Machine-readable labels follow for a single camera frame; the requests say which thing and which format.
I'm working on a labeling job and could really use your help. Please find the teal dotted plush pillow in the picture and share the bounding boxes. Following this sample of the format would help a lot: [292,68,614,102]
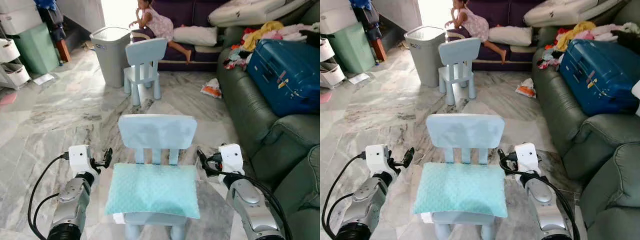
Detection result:
[413,162,509,219]
[104,162,201,220]

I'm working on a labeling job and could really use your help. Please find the green leather sofa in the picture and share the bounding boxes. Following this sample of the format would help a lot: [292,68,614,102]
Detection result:
[531,0,640,240]
[217,0,321,240]

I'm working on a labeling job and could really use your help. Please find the white pillow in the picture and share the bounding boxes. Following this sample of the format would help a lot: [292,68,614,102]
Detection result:
[487,25,534,48]
[172,25,220,48]

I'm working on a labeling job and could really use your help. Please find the dark purple sofa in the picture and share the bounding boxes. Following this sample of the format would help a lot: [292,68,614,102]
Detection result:
[446,0,563,72]
[131,0,251,72]

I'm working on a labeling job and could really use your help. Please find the light blue child chair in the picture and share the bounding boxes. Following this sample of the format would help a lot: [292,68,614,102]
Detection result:
[425,113,506,240]
[438,37,482,106]
[123,37,169,107]
[118,114,198,240]

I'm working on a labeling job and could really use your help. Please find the orange white plastic bag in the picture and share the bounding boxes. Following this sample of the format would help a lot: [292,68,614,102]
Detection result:
[515,78,537,99]
[200,78,223,100]

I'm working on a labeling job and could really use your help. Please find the grey plastic laundry bin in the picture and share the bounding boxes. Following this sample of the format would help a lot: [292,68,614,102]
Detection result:
[404,26,447,88]
[89,26,132,89]

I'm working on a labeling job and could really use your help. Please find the white basket rack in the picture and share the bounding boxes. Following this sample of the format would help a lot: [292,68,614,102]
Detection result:
[320,37,347,90]
[0,38,32,91]

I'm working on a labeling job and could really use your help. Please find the blue hard suitcase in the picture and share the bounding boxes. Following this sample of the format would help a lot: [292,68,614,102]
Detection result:
[558,39,640,117]
[246,38,321,118]

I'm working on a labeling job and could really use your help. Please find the green storage box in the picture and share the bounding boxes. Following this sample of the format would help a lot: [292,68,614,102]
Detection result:
[11,23,61,77]
[327,22,376,76]

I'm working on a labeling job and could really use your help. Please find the child in pink dress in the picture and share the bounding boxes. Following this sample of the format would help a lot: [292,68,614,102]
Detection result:
[128,0,193,65]
[444,0,508,65]

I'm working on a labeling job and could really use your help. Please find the yellow cloth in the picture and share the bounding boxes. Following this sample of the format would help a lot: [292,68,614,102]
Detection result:
[243,20,285,51]
[555,20,597,52]

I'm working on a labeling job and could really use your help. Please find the white box with label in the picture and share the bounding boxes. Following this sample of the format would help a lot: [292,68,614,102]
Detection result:
[631,79,640,118]

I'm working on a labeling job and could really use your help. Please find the dark blue hanging clothes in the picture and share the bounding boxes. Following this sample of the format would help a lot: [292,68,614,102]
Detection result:
[350,0,381,43]
[34,0,67,45]

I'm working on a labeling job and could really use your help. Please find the cream folded cushion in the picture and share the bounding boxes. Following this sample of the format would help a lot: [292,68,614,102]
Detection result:
[523,0,632,28]
[207,0,317,28]

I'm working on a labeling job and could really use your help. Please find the pile of mixed clothes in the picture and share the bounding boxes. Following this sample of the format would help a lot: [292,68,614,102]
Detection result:
[537,21,640,71]
[223,21,321,71]

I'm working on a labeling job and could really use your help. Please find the white plastic drawer unit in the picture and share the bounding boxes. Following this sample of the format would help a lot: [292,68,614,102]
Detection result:
[0,0,44,36]
[320,0,358,35]

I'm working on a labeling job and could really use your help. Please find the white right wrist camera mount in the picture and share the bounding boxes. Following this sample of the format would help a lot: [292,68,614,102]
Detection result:
[515,142,541,175]
[218,143,245,177]

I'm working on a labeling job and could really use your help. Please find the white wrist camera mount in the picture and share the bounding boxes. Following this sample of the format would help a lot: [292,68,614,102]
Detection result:
[515,142,541,175]
[68,144,97,177]
[364,144,392,177]
[218,143,245,177]

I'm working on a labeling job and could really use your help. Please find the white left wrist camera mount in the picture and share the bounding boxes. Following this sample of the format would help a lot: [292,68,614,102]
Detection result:
[68,144,97,177]
[364,144,392,177]

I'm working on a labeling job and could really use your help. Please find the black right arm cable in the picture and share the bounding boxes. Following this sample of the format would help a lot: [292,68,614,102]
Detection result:
[499,155,582,240]
[197,160,293,240]

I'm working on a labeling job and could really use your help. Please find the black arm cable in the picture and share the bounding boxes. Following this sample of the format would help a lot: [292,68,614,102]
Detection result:
[499,155,582,240]
[197,160,293,240]
[27,152,71,240]
[321,152,368,240]

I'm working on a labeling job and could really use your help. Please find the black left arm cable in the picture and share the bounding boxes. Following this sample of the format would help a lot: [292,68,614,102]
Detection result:
[27,152,71,240]
[321,152,368,240]

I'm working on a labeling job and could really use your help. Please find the brown wooden post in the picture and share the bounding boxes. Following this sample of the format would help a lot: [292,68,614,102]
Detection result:
[54,39,72,64]
[371,39,387,63]

